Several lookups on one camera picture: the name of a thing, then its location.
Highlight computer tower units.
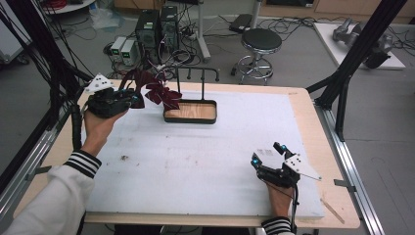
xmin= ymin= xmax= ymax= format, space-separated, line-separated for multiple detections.
xmin=103 ymin=3 xmax=209 ymax=82

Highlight round white table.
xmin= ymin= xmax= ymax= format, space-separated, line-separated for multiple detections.
xmin=41 ymin=0 xmax=97 ymax=16

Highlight black rack with wooden tray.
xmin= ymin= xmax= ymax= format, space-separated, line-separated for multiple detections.
xmin=162 ymin=66 xmax=220 ymax=125

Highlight grey equipment case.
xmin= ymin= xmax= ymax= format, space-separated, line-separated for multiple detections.
xmin=0 ymin=0 xmax=32 ymax=66

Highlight black round stool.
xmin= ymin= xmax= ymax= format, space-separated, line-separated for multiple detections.
xmin=230 ymin=27 xmax=284 ymax=86

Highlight white foam mat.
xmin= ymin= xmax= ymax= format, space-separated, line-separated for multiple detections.
xmin=79 ymin=86 xmax=326 ymax=219

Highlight person's right hand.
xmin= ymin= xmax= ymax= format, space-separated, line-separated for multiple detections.
xmin=264 ymin=181 xmax=295 ymax=218

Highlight thick black sleeved gripper cable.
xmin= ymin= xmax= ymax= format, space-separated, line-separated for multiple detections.
xmin=70 ymin=87 xmax=91 ymax=153

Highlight white table leg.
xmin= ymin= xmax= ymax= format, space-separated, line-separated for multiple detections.
xmin=195 ymin=0 xmax=211 ymax=63

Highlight white board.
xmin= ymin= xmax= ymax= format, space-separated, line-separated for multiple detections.
xmin=312 ymin=22 xmax=406 ymax=71

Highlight metal clamp bracket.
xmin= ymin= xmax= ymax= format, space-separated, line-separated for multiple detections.
xmin=24 ymin=165 xmax=53 ymax=182
xmin=333 ymin=178 xmax=357 ymax=194

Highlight flat black box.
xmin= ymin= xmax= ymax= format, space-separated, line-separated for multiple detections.
xmin=228 ymin=13 xmax=254 ymax=34

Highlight plain maroon bow tie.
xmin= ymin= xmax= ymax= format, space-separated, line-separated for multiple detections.
xmin=118 ymin=68 xmax=160 ymax=110

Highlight thin wooden stick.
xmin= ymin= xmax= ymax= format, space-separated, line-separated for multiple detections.
xmin=320 ymin=198 xmax=346 ymax=225

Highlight black frame with cable bundle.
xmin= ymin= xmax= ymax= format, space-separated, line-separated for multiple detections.
xmin=0 ymin=0 xmax=96 ymax=194

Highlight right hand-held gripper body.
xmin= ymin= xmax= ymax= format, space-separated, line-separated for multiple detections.
xmin=257 ymin=152 xmax=323 ymax=190

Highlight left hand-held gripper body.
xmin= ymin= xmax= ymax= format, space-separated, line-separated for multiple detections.
xmin=83 ymin=73 xmax=132 ymax=119

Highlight black computer tower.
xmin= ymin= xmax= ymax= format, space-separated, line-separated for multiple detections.
xmin=160 ymin=5 xmax=180 ymax=53
xmin=134 ymin=9 xmax=161 ymax=64

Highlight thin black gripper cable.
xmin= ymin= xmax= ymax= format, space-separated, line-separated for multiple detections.
xmin=291 ymin=183 xmax=300 ymax=235

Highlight person's left hand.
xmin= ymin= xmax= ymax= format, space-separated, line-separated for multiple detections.
xmin=80 ymin=109 xmax=130 ymax=159

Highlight clear plastic bag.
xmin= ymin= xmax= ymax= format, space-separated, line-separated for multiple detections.
xmin=88 ymin=7 xmax=125 ymax=31

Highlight aluminium rail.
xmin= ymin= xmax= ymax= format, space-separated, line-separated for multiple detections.
xmin=313 ymin=99 xmax=387 ymax=235
xmin=0 ymin=101 xmax=77 ymax=223

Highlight black metal frame post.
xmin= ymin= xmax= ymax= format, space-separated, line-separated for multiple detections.
xmin=305 ymin=0 xmax=409 ymax=143

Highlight white bench power supply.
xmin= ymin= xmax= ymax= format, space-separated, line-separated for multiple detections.
xmin=110 ymin=35 xmax=127 ymax=63
xmin=119 ymin=38 xmax=138 ymax=67

